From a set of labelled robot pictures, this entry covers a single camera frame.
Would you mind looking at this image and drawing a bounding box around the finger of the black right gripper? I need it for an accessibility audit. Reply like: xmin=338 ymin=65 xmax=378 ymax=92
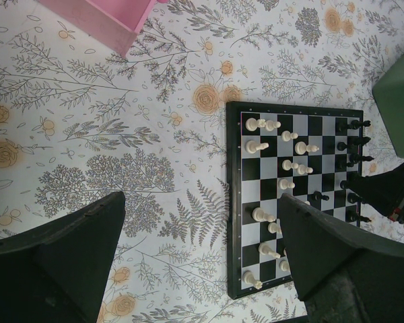
xmin=351 ymin=171 xmax=404 ymax=215

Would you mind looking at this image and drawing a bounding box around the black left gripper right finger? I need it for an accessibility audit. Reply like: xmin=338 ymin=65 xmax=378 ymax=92
xmin=277 ymin=193 xmax=404 ymax=322

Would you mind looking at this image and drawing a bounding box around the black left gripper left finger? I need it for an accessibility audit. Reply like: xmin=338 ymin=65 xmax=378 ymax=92
xmin=0 ymin=192 xmax=125 ymax=322

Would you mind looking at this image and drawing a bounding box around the black bishop chess piece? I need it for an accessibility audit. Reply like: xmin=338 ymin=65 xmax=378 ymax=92
xmin=349 ymin=153 xmax=374 ymax=164

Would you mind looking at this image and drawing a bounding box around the black knight chess piece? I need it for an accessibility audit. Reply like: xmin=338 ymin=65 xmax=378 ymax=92
xmin=347 ymin=136 xmax=371 ymax=147

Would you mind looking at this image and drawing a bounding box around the black pawn chess piece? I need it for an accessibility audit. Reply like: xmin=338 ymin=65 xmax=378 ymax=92
xmin=335 ymin=160 xmax=355 ymax=171

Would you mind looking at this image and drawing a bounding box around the black rook chess piece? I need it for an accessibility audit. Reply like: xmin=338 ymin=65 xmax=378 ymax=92
xmin=336 ymin=120 xmax=371 ymax=131

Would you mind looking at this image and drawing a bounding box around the white queen chess piece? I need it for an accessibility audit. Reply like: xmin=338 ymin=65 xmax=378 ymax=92
xmin=294 ymin=141 xmax=320 ymax=155

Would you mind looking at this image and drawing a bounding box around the white pawn chess piece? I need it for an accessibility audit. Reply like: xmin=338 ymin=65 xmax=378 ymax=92
xmin=265 ymin=120 xmax=281 ymax=131

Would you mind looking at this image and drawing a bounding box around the white bishop chess piece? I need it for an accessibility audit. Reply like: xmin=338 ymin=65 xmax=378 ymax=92
xmin=245 ymin=140 xmax=269 ymax=154

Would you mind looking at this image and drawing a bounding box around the white rook chess piece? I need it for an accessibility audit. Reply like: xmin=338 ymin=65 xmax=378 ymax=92
xmin=245 ymin=118 xmax=266 ymax=132

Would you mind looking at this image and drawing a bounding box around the black pawn near corner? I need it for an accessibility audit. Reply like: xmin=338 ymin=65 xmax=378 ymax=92
xmin=337 ymin=142 xmax=351 ymax=151

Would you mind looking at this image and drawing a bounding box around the black and white chessboard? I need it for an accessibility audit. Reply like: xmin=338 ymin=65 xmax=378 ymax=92
xmin=225 ymin=100 xmax=364 ymax=300

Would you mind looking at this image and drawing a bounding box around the white pawn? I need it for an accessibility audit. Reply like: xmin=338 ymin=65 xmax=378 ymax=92
xmin=278 ymin=178 xmax=295 ymax=190
xmin=281 ymin=131 xmax=298 ymax=142
xmin=296 ymin=164 xmax=314 ymax=175
xmin=281 ymin=159 xmax=299 ymax=171
xmin=267 ymin=222 xmax=282 ymax=235

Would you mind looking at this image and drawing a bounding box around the green square tray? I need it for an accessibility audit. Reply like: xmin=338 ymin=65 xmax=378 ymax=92
xmin=372 ymin=54 xmax=404 ymax=158

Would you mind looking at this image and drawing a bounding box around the floral patterned table mat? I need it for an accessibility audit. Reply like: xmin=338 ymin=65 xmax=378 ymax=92
xmin=0 ymin=1 xmax=404 ymax=322

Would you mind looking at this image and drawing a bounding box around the pink square tray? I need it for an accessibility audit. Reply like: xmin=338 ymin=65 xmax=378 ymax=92
xmin=40 ymin=0 xmax=156 ymax=57

